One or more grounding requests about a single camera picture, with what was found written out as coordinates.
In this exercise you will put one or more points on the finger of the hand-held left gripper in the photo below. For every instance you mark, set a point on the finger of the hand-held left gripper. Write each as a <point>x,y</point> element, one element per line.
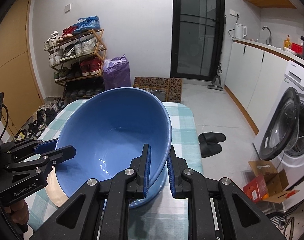
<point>64,153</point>
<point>45,146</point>

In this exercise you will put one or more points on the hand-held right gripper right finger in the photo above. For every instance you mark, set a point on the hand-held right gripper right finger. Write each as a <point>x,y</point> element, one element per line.
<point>172,175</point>

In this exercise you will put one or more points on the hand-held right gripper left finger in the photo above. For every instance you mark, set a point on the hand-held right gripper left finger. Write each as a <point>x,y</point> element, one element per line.
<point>147,172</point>

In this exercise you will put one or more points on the blue bowl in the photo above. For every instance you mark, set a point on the blue bowl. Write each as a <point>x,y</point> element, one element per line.
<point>152,195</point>
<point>112,130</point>

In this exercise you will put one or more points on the cream plate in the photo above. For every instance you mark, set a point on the cream plate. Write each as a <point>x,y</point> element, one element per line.
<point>55,190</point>

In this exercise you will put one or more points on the person's left hand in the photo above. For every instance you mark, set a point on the person's left hand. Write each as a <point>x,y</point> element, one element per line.
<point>20,212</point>

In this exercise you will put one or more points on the pile of dark shoes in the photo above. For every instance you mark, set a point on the pile of dark shoes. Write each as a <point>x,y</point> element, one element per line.
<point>39,122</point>

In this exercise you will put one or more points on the grey trash bin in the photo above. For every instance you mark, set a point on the grey trash bin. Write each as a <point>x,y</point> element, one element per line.
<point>21,136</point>

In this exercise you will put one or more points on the black slipper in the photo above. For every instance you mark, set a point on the black slipper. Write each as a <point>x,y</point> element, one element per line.
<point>210,150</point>
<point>212,137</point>

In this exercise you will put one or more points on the teal white checked tablecloth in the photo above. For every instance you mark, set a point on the teal white checked tablecloth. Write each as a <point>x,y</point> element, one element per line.
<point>184,130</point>

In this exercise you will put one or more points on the grey foil panel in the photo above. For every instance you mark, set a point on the grey foil panel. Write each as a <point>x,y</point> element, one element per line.
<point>155,94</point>

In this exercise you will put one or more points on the red box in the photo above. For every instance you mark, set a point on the red box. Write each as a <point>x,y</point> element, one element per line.
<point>254,188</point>

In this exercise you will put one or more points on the wooden door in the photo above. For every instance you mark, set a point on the wooden door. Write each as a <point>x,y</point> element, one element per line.
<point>14,67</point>

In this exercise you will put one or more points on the brown circle-patterned doormat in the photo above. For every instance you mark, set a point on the brown circle-patterned doormat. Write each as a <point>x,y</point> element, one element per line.
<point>172,90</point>

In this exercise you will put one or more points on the purple plastic bag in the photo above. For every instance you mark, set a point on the purple plastic bag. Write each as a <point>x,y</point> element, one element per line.
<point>117,75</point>

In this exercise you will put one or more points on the open cardboard box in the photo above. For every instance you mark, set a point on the open cardboard box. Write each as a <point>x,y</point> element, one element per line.
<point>269,177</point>

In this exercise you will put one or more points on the white lower kitchen cabinets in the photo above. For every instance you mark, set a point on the white lower kitchen cabinets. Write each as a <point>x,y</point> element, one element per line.
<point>252,80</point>

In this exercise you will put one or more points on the wooden shoe rack with shoes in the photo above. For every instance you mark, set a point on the wooden shoe rack with shoes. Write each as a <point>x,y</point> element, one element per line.
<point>89,22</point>

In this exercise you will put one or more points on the black framed glass door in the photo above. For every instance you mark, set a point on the black framed glass door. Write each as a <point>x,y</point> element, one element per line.
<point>197,30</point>

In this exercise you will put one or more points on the white washing machine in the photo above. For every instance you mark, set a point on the white washing machine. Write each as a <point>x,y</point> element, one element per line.
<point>297,80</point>

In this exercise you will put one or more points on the white electric kettle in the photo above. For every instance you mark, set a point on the white electric kettle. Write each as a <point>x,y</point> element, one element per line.
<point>239,31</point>

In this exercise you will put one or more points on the metal faucet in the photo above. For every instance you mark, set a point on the metal faucet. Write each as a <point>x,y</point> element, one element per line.
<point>269,37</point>

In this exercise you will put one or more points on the yellow bottle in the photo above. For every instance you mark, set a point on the yellow bottle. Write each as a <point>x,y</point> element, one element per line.
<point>287,42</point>

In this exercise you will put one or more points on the red container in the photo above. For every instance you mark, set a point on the red container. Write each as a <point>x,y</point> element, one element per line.
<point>297,48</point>

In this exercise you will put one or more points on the white light switch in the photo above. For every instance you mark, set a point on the white light switch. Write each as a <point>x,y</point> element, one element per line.
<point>67,8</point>

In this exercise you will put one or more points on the white wall socket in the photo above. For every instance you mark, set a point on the white wall socket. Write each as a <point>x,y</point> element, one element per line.
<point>233,12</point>

